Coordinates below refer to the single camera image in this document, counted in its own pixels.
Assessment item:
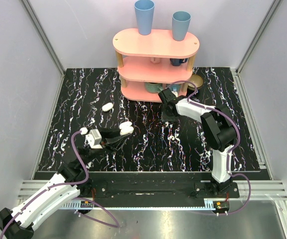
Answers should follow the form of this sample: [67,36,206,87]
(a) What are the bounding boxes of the right light blue cup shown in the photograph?
[172,11,191,41]

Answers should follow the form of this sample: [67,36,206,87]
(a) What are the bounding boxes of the pink mug on shelf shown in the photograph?
[150,57,161,64]

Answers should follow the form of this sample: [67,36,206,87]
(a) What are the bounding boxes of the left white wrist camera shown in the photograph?
[86,129,102,149]

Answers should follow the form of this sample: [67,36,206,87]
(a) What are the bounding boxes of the pink three-tier wooden shelf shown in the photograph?
[112,28,200,102]

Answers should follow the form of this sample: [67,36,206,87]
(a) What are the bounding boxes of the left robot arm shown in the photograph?
[0,122,134,239]

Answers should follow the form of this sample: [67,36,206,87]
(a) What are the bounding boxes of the left orange connector board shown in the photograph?
[81,200,94,208]

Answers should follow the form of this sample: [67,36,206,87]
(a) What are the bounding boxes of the light blue cup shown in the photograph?
[134,0,155,35]
[172,11,191,41]

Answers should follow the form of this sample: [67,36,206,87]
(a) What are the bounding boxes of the left light blue cup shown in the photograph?
[134,0,155,35]

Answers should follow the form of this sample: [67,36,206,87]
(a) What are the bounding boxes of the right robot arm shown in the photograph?
[158,88,240,198]

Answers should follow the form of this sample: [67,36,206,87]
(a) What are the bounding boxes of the right orange connector board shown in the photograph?
[215,201,229,210]

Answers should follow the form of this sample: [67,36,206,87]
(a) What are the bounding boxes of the blue butterfly mug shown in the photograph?
[166,84,181,93]

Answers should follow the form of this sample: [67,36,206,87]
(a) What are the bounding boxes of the dark blue mug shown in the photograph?
[170,58,188,66]

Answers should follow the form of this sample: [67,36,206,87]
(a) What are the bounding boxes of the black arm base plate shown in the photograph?
[89,172,240,199]

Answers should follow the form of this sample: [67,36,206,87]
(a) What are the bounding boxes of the brown ceramic bowl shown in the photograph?
[188,74,203,91]

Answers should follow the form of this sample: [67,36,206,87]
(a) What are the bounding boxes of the white earbuds charging case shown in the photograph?
[119,121,134,135]

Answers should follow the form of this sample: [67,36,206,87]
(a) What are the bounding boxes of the white oval pebble case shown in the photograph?
[102,103,113,112]

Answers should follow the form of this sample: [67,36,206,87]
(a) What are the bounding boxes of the orange connector board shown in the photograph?
[81,200,94,208]
[215,201,229,210]

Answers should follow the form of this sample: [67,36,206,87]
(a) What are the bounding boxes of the teal glazed ceramic mug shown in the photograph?
[144,82,164,94]

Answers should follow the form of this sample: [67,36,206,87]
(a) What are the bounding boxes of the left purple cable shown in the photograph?
[0,128,120,239]

